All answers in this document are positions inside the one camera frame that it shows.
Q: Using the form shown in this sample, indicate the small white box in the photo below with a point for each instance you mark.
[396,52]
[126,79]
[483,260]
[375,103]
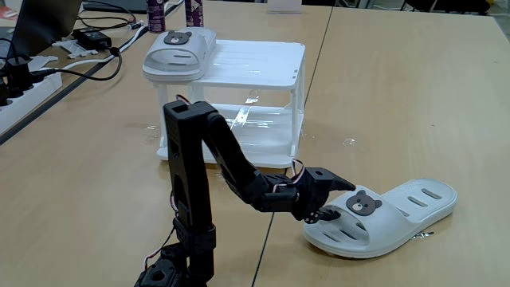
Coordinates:
[284,6]

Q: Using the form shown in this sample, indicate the black power adapter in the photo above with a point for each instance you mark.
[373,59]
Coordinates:
[92,39]

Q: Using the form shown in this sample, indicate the dark laptop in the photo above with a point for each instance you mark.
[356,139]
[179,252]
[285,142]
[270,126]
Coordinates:
[44,24]

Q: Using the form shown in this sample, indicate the white two-tier plastic box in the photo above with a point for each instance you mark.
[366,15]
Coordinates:
[255,64]

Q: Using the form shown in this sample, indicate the white power strip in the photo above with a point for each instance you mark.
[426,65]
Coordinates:
[24,99]

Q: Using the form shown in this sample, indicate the black power plug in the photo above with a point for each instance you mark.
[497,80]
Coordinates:
[18,75]

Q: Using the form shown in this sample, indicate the red flat object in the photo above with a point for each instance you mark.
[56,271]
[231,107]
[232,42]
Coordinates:
[8,12]

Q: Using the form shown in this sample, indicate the purple drink can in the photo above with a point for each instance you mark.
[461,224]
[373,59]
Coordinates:
[194,14]
[156,16]

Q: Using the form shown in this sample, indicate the white bear slipper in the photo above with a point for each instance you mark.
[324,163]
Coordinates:
[179,57]
[390,227]

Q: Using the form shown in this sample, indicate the white plastic part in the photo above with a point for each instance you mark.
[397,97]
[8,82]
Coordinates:
[75,48]

